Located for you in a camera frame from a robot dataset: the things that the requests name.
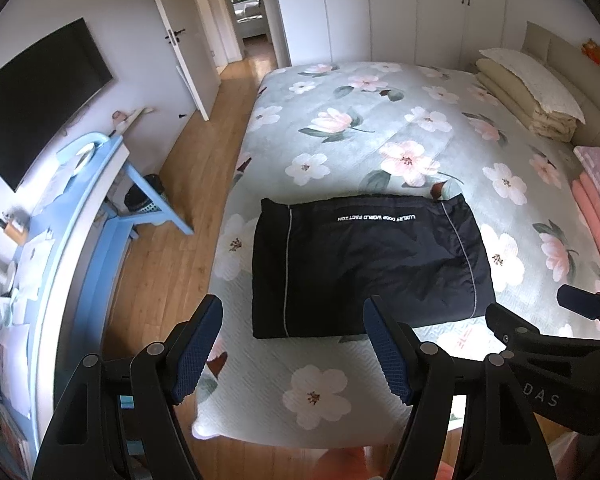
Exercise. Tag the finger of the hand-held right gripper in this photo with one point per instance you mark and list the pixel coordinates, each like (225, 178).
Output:
(580, 302)
(510, 325)

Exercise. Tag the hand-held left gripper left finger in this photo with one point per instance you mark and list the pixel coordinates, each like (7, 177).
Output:
(200, 350)

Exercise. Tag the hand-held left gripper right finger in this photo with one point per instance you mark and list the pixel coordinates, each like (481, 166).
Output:
(386, 350)

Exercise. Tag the black jacket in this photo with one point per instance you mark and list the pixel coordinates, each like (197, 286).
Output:
(370, 270)

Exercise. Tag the folded pink blanket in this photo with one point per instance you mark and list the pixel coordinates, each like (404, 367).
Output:
(597, 220)

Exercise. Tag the light blue desk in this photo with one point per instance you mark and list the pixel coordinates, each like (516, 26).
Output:
(80, 240)

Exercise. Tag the black waste bin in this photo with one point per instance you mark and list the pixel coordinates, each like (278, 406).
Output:
(142, 195)

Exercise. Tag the white papers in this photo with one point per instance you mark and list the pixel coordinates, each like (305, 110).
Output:
(35, 255)

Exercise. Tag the floral bedspread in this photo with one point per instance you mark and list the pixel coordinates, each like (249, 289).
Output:
(360, 160)

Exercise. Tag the stack of books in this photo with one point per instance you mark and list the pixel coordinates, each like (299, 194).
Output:
(0, 420)

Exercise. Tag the folded beige quilt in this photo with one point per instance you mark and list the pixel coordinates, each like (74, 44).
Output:
(510, 95)

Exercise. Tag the small brown box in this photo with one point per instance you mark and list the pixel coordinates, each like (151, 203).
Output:
(15, 226)

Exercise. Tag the white pillow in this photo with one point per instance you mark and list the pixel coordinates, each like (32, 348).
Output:
(535, 80)

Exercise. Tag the beige padded headboard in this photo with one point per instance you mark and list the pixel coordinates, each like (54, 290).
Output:
(555, 50)

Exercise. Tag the white door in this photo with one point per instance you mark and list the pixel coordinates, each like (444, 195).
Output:
(195, 75)

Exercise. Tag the white wardrobe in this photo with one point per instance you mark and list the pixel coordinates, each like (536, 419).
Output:
(395, 10)

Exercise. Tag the wooden wall ornament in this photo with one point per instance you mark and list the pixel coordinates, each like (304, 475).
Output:
(130, 119)

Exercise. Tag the orange wall decoration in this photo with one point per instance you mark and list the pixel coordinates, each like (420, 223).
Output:
(594, 51)

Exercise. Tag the black wall television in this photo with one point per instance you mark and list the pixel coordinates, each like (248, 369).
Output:
(40, 95)

